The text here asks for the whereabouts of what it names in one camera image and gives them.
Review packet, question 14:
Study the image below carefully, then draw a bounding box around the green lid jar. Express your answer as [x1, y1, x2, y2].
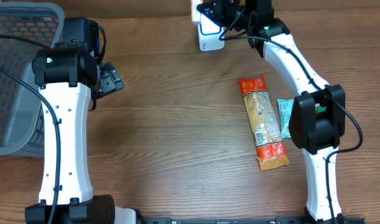
[316, 106, 326, 113]

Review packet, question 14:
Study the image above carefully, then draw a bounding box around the light blue tissue pack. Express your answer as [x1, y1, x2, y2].
[277, 99, 294, 139]

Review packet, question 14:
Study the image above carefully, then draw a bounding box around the white barcode scanner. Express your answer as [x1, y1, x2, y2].
[198, 14, 225, 52]

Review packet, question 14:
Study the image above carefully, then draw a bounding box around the grey plastic shopping basket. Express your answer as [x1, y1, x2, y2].
[0, 2, 65, 157]

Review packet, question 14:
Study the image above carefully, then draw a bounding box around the red and tan cracker package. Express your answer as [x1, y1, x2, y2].
[238, 77, 289, 171]

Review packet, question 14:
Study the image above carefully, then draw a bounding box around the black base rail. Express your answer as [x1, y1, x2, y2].
[136, 216, 366, 224]

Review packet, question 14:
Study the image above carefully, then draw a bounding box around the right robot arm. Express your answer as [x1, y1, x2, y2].
[193, 1, 347, 223]

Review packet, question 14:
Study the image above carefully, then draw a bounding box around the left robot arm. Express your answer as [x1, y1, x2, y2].
[25, 17, 138, 223]

